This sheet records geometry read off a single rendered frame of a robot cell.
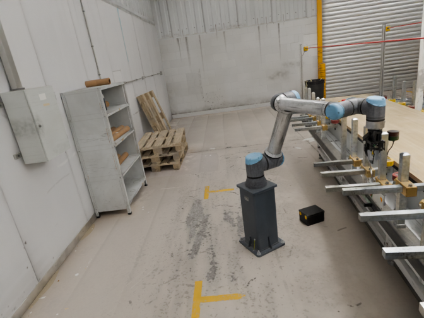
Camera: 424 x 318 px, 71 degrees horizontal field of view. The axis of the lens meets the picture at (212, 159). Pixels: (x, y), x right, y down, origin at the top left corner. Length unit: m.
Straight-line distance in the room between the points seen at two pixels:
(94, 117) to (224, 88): 6.56
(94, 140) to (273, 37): 7.20
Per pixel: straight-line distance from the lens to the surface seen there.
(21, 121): 2.86
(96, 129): 3.59
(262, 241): 2.74
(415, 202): 2.20
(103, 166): 3.70
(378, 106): 1.77
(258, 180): 2.52
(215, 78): 9.61
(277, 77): 9.78
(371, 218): 1.47
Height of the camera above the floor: 1.68
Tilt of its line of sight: 19 degrees down
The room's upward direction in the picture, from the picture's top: 8 degrees counter-clockwise
